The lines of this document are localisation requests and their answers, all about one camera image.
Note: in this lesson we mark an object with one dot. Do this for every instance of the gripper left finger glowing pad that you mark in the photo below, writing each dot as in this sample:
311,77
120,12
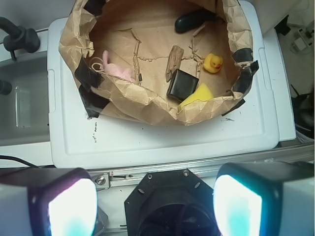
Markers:
47,202

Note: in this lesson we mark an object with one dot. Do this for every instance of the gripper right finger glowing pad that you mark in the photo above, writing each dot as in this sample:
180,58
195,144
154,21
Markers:
265,199

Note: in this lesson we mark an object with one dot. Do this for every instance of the pink plush bunny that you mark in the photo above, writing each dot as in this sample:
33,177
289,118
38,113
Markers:
102,65

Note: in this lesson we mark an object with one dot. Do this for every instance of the white plastic tray lid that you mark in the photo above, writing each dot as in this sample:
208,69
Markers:
106,142

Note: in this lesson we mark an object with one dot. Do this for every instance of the translucent plastic storage bin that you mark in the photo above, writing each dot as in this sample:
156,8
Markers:
24,100

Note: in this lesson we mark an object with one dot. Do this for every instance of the yellow sponge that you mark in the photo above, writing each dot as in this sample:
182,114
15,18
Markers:
202,93

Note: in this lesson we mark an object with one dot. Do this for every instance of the black square block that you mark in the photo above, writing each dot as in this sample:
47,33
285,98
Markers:
182,85

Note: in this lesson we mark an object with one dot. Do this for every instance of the yellow rubber duck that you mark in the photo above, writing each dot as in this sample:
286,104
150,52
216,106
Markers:
212,63

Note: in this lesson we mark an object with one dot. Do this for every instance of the piece of driftwood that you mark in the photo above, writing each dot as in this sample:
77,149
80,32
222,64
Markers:
174,61

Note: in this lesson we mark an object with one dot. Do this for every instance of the brown paper bag bin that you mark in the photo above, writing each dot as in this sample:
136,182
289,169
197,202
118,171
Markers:
139,34

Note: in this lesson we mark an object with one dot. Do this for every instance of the dark green oval object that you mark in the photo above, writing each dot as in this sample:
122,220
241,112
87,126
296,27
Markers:
193,20

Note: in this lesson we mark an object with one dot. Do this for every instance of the aluminium extrusion rail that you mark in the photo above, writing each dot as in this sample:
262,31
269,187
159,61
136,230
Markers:
114,177

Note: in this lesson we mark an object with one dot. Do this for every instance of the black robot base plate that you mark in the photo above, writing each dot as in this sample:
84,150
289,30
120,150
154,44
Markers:
171,203

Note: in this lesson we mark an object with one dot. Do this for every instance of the white power adapter with cables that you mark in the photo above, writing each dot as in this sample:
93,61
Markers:
304,40

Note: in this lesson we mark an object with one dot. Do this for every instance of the black camera stand clamp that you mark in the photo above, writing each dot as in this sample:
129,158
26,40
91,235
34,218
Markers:
18,37

